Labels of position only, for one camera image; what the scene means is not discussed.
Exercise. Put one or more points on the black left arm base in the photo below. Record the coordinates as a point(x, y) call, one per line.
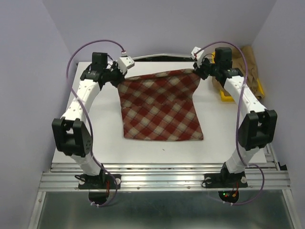
point(103, 181)

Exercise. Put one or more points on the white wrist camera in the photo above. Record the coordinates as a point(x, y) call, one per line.
point(125, 63)
point(197, 55)

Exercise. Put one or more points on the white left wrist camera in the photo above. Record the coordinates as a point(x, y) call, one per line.
point(125, 63)

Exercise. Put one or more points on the red plaid skirt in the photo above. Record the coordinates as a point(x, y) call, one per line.
point(159, 106)

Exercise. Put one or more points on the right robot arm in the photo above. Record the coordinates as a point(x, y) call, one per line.
point(255, 126)

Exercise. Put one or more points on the aluminium rail frame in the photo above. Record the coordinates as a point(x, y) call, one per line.
point(166, 196)

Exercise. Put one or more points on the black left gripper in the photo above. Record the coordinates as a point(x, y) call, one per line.
point(120, 76)

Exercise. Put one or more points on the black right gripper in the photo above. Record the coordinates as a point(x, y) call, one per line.
point(199, 70)

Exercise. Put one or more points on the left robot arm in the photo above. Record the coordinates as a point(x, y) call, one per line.
point(71, 135)

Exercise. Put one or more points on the tan skirt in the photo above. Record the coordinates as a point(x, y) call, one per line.
point(252, 78)

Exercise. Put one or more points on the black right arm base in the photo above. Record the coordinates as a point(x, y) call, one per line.
point(217, 180)

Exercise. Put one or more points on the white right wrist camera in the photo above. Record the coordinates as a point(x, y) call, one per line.
point(197, 55)

